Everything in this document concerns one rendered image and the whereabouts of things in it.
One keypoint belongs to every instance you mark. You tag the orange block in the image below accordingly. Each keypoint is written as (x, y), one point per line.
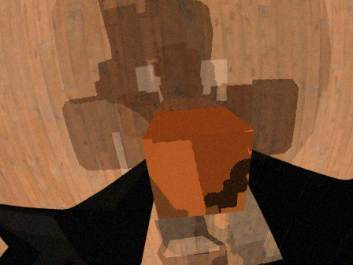
(198, 161)

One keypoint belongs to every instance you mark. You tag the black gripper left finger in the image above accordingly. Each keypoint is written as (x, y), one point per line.
(109, 228)

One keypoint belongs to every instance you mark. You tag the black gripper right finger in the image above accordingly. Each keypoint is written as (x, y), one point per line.
(310, 215)

